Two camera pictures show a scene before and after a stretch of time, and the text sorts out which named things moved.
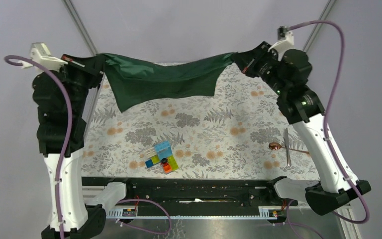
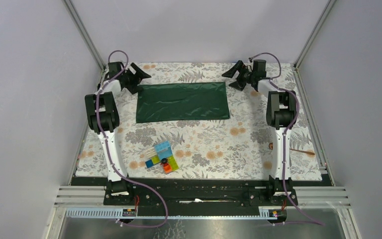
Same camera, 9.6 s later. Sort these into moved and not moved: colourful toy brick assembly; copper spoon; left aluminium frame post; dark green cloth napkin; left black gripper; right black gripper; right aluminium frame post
Moved: left black gripper; right black gripper; dark green cloth napkin
Not moved: colourful toy brick assembly; left aluminium frame post; right aluminium frame post; copper spoon
